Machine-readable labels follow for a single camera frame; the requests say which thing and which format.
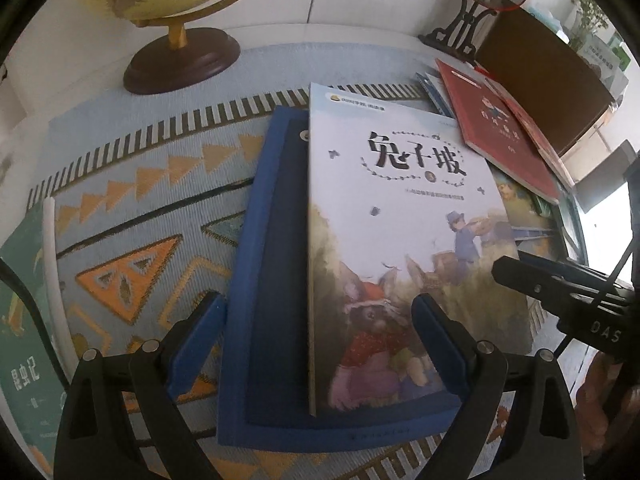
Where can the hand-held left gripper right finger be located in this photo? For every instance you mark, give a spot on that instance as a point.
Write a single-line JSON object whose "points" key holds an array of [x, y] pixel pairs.
{"points": [[442, 345]]}

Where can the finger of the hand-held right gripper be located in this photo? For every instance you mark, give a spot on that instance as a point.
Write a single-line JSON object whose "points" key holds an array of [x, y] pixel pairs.
{"points": [[575, 270], [530, 285]]}

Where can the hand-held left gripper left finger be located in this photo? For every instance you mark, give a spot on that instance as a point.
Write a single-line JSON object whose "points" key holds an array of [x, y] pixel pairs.
{"points": [[197, 345]]}

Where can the dark blue book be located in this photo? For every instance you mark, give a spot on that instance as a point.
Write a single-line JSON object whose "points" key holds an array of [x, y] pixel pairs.
{"points": [[270, 260]]}

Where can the pale rabbit cover book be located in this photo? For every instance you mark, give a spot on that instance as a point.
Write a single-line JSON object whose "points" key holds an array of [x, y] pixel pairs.
{"points": [[400, 220]]}

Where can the green insect book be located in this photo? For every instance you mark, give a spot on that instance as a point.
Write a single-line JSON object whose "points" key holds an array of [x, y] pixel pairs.
{"points": [[25, 340]]}

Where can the person's right hand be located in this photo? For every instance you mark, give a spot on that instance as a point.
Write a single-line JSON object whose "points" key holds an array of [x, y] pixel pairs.
{"points": [[605, 385]]}

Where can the painted landscape cover book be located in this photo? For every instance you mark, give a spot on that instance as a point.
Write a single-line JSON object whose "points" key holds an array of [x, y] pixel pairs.
{"points": [[525, 215]]}

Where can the red book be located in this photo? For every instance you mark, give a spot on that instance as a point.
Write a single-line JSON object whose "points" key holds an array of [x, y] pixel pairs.
{"points": [[490, 125], [550, 150]]}

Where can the blue patterned woven mat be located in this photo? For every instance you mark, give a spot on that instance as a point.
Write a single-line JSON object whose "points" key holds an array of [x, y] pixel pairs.
{"points": [[150, 200]]}

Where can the dark brown cabinet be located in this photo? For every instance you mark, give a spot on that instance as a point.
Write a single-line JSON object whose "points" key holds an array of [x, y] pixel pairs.
{"points": [[550, 75]]}

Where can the white green carton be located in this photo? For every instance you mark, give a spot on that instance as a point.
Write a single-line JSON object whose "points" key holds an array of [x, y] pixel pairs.
{"points": [[607, 60]]}

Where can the blue striped thin book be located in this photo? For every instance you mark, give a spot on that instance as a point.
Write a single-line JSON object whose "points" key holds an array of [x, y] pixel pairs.
{"points": [[435, 92]]}

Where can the green plant in vase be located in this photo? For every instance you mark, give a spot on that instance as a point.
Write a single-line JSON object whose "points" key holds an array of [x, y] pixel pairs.
{"points": [[590, 15]]}

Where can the round embroidered fan ornament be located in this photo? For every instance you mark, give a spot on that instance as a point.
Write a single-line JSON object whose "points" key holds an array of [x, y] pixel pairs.
{"points": [[467, 27]]}

